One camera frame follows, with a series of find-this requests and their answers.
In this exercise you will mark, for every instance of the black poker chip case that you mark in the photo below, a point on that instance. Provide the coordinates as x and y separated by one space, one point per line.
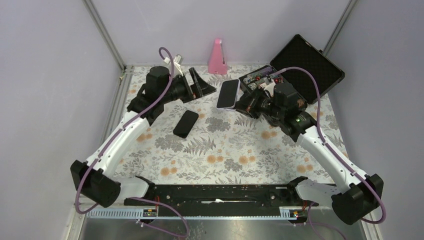
298 52

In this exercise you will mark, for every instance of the pink metronome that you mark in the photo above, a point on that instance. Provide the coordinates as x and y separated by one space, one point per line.
216 63

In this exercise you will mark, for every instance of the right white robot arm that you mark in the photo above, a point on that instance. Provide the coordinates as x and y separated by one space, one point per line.
355 193

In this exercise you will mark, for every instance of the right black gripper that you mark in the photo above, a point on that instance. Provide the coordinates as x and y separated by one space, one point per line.
249 104

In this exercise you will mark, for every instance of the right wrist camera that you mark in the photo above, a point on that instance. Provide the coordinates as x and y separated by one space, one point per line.
269 89

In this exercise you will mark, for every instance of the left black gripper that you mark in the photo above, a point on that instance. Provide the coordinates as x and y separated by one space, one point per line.
193 93

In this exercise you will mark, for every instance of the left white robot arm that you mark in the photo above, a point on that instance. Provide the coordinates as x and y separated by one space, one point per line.
93 177

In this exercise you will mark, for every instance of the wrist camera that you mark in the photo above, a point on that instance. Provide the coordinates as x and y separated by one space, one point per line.
269 89
176 63

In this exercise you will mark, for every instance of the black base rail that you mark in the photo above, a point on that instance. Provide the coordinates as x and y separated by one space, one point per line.
214 200

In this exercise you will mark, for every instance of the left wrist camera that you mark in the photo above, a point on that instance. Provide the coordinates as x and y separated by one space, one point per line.
176 63

